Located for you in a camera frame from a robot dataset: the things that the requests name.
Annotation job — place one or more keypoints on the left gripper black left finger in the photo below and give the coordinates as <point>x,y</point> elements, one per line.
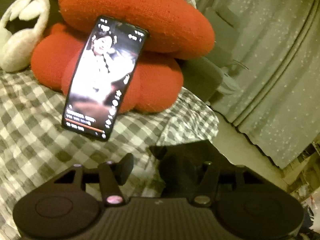
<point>109,175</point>

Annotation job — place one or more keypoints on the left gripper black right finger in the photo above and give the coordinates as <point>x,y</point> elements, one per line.
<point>215,181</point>

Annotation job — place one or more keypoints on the black garment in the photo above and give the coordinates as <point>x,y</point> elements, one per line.
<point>182,167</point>

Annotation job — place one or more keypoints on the grey white checkered quilt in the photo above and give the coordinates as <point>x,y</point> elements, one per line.
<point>35,147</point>

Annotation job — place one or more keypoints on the wooden shelf unit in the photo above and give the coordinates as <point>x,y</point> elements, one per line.
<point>302,174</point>

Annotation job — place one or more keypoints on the dark green sofa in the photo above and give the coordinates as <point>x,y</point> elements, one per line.
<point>208,75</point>

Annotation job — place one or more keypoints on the black smartphone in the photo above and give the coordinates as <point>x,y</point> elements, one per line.
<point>101,77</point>

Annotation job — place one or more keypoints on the grey star curtain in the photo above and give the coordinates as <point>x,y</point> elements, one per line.
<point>268,51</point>

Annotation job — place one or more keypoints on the orange flower cushion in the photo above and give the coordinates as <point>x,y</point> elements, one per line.
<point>159,32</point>

